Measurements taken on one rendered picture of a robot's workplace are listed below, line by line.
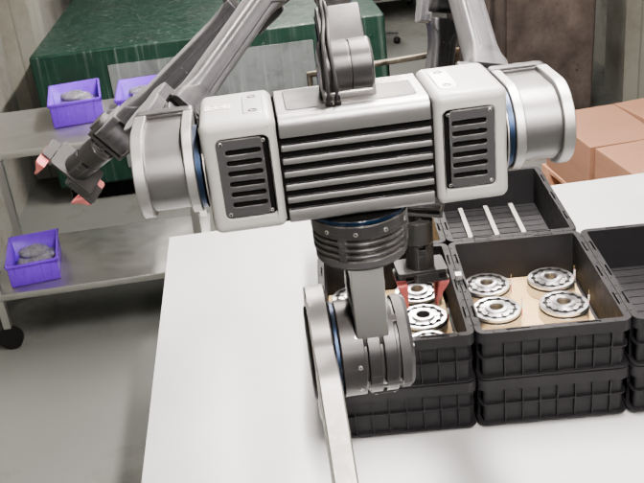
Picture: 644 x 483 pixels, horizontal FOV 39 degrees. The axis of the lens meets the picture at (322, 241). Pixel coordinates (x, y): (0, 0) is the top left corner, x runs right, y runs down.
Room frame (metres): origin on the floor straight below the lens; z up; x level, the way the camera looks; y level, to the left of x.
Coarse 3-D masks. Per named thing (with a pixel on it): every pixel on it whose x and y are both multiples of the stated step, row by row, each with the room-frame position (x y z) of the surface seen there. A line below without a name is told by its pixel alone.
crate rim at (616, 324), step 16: (480, 240) 1.87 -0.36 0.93; (496, 240) 1.86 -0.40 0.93; (512, 240) 1.86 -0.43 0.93; (576, 240) 1.82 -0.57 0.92; (592, 256) 1.73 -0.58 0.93; (464, 288) 1.65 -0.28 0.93; (608, 288) 1.59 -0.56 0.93; (624, 304) 1.52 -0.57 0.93; (592, 320) 1.48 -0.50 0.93; (608, 320) 1.47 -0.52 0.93; (624, 320) 1.47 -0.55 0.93; (480, 336) 1.48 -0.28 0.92; (496, 336) 1.47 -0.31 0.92; (512, 336) 1.47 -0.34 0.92; (528, 336) 1.47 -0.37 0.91; (544, 336) 1.47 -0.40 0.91; (560, 336) 1.47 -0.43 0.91
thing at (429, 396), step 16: (448, 384) 1.48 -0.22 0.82; (464, 384) 1.48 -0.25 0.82; (352, 400) 1.48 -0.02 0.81; (368, 400) 1.48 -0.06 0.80; (384, 400) 1.48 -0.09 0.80; (400, 400) 1.49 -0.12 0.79; (416, 400) 1.49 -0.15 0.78; (432, 400) 1.49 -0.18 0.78; (448, 400) 1.49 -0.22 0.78; (464, 400) 1.49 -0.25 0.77; (352, 416) 1.49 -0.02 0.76; (368, 416) 1.49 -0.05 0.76; (384, 416) 1.49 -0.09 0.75; (400, 416) 1.49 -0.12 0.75; (416, 416) 1.49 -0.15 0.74; (432, 416) 1.49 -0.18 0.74; (448, 416) 1.49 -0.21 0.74; (464, 416) 1.49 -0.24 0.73; (352, 432) 1.50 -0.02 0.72; (368, 432) 1.49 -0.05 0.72; (384, 432) 1.49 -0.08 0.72; (400, 432) 1.48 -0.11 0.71
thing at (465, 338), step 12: (444, 252) 1.83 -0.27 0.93; (324, 276) 1.78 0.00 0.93; (324, 288) 1.72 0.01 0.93; (456, 288) 1.68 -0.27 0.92; (468, 312) 1.56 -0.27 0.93; (468, 324) 1.52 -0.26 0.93; (420, 336) 1.49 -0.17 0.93; (432, 336) 1.49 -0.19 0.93; (444, 336) 1.48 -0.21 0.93; (456, 336) 1.48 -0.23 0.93; (468, 336) 1.48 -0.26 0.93; (420, 348) 1.48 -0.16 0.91; (432, 348) 1.48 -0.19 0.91
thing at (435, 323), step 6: (414, 306) 1.72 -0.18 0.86; (420, 306) 1.72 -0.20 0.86; (426, 306) 1.72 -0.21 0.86; (432, 306) 1.71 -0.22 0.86; (408, 312) 1.70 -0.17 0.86; (438, 312) 1.68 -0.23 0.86; (444, 312) 1.68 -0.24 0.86; (438, 318) 1.66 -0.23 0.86; (444, 318) 1.66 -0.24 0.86; (414, 324) 1.65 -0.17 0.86; (420, 324) 1.65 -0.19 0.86; (426, 324) 1.64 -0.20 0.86; (432, 324) 1.65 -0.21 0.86; (438, 324) 1.64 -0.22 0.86; (414, 330) 1.63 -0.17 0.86; (420, 330) 1.63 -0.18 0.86; (426, 330) 1.63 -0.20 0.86
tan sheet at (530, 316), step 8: (520, 280) 1.84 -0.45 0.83; (520, 288) 1.80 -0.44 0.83; (576, 288) 1.77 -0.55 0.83; (512, 296) 1.77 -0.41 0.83; (520, 296) 1.76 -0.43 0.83; (528, 296) 1.76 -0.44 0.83; (520, 304) 1.73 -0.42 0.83; (528, 304) 1.73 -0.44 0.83; (536, 304) 1.72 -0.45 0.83; (528, 312) 1.69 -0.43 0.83; (536, 312) 1.69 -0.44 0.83; (528, 320) 1.66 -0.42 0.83; (536, 320) 1.66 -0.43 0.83
